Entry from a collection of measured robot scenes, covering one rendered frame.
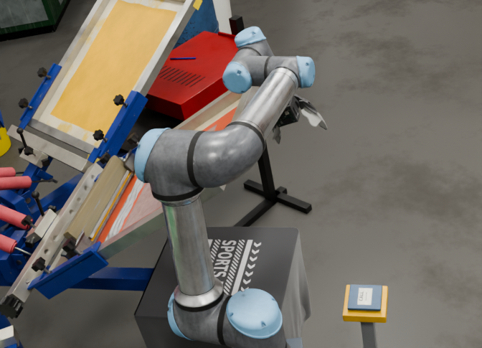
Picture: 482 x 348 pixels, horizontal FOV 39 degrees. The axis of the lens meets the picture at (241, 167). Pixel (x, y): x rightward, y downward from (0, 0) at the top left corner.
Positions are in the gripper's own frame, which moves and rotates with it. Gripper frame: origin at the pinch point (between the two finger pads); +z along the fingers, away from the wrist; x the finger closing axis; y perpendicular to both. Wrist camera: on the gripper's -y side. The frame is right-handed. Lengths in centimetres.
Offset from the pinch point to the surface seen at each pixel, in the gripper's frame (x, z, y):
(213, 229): -57, 39, -20
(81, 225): -74, 0, 15
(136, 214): -56, 3, 12
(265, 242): -37, 45, -14
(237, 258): -45, 43, -5
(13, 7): -386, 1, -418
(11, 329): -103, 15, 38
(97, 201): -74, 0, 2
